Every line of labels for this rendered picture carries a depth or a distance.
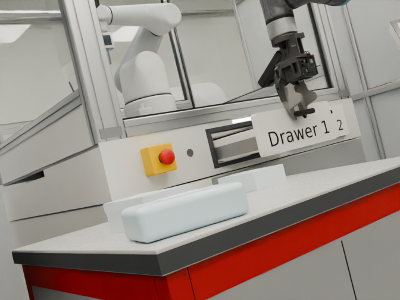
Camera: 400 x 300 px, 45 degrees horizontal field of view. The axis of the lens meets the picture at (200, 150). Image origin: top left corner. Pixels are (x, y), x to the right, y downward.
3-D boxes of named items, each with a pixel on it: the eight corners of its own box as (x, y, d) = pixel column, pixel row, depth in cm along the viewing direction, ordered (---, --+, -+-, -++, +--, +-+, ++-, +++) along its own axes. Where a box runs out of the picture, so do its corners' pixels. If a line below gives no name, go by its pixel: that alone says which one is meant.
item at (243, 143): (327, 135, 135) (322, 113, 136) (263, 150, 120) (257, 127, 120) (236, 157, 167) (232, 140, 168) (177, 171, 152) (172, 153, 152)
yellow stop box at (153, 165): (180, 168, 121) (172, 141, 121) (155, 174, 117) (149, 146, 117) (169, 171, 125) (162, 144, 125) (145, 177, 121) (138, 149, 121)
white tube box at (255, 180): (287, 181, 101) (283, 163, 101) (258, 190, 96) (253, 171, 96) (249, 187, 111) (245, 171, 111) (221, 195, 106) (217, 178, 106)
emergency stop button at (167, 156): (178, 162, 118) (174, 146, 118) (164, 165, 116) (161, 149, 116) (171, 164, 121) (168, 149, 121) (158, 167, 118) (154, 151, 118)
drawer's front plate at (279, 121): (337, 138, 135) (328, 100, 135) (265, 156, 118) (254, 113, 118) (332, 139, 136) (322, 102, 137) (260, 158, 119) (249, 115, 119)
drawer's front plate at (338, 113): (349, 134, 169) (341, 103, 169) (294, 147, 151) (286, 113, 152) (345, 134, 170) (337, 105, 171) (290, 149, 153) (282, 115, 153)
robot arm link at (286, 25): (260, 27, 126) (281, 27, 131) (264, 44, 126) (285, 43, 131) (280, 16, 120) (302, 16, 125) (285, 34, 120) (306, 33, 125)
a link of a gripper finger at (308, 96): (318, 113, 123) (306, 80, 122) (301, 119, 128) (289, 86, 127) (325, 111, 125) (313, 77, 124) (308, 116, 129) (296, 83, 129)
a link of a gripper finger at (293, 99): (301, 115, 119) (296, 79, 120) (284, 121, 124) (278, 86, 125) (309, 115, 121) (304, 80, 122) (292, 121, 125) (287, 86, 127)
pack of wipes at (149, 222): (222, 212, 71) (215, 183, 71) (253, 212, 62) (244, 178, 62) (125, 241, 65) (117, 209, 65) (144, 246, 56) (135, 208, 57)
